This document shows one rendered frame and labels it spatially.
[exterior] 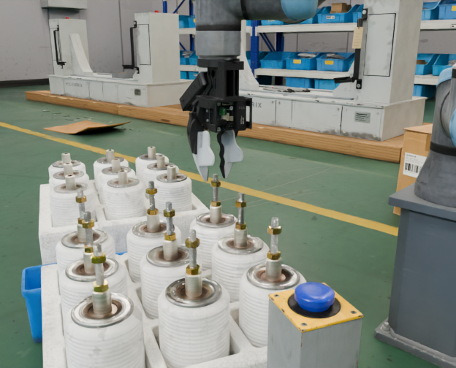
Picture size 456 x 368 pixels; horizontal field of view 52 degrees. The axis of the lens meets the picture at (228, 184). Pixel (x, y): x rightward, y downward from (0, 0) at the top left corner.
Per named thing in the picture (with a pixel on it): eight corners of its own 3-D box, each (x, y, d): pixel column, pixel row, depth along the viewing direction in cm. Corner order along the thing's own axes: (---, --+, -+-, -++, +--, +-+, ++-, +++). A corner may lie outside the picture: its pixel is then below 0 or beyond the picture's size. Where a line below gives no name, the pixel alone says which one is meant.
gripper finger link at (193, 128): (188, 154, 80) (194, 103, 78) (184, 152, 81) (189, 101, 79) (212, 155, 83) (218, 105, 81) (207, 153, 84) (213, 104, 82)
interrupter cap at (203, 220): (187, 222, 87) (187, 218, 87) (215, 212, 92) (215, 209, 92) (215, 233, 82) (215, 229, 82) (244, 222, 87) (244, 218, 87)
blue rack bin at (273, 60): (280, 66, 653) (281, 51, 647) (303, 68, 629) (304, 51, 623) (259, 68, 618) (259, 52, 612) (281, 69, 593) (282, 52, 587)
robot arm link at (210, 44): (187, 31, 77) (229, 31, 81) (188, 60, 79) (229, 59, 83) (208, 30, 71) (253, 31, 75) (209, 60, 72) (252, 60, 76)
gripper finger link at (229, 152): (237, 184, 82) (230, 133, 78) (220, 177, 86) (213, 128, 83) (251, 179, 83) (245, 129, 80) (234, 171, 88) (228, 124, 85)
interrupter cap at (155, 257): (198, 248, 76) (198, 244, 75) (191, 270, 68) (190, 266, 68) (153, 247, 76) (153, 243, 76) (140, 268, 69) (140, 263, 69)
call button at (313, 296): (319, 294, 50) (321, 277, 49) (341, 314, 46) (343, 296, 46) (286, 301, 49) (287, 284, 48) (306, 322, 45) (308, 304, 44)
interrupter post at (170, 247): (180, 255, 73) (179, 236, 72) (177, 261, 71) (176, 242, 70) (164, 254, 74) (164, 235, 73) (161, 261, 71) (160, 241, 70)
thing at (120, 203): (143, 242, 121) (139, 176, 116) (150, 257, 113) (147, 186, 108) (106, 247, 118) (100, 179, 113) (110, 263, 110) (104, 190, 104)
